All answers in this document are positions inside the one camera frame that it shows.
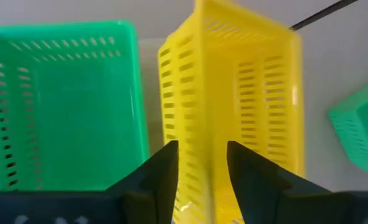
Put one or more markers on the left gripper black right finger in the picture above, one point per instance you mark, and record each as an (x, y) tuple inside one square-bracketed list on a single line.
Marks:
[(264, 193)]

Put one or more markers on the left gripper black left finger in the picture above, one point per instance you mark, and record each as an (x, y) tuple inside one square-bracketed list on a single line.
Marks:
[(155, 186)]

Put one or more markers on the yellow plastic slotted basket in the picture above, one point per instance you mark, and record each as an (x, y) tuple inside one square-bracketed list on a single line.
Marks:
[(221, 93)]

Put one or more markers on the green plastic slotted basket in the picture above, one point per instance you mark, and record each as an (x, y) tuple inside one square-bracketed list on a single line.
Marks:
[(78, 109), (367, 124)]

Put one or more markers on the black plastic slotted basket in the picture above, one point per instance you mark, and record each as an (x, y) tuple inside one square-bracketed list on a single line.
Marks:
[(46, 202)]

